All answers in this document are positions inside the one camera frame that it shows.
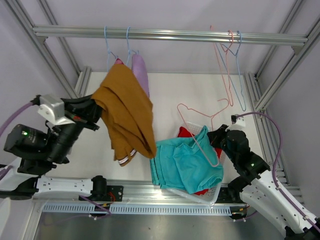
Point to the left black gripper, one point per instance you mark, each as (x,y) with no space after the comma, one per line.
(86,109)

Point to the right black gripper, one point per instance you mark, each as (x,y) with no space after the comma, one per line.
(214,136)

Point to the red trousers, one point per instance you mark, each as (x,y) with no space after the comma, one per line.
(184,133)

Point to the blue wire hanger teal trousers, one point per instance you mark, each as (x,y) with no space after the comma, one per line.
(239,96)

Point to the blue wire hanger floral trousers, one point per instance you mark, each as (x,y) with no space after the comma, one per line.
(109,52)

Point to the blue wire hanger lilac trousers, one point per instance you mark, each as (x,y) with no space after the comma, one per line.
(129,49)

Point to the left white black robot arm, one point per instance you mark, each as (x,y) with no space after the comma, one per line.
(38,152)

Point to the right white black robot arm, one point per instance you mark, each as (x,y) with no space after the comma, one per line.
(257,187)

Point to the pink floral trousers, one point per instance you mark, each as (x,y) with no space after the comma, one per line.
(118,62)

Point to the white plastic basket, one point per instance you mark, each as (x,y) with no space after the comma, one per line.
(211,196)

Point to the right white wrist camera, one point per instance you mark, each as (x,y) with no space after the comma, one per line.
(237,123)

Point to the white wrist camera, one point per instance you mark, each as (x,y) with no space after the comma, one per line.
(237,123)
(52,109)

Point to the aluminium frame left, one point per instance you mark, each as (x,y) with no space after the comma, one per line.
(28,26)

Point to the aluminium frame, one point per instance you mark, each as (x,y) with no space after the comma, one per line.
(287,88)
(28,26)

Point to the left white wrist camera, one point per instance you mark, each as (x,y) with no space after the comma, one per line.
(52,109)

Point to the aluminium frame right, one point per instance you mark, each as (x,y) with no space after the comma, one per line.
(287,88)

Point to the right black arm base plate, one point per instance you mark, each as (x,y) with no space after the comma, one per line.
(227,195)

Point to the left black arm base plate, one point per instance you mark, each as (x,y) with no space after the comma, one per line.
(108,193)

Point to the aluminium hanging rail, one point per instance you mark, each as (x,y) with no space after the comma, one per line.
(271,39)

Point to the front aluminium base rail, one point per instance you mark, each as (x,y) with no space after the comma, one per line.
(140,192)

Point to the white slotted cable duct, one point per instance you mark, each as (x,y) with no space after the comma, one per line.
(139,209)

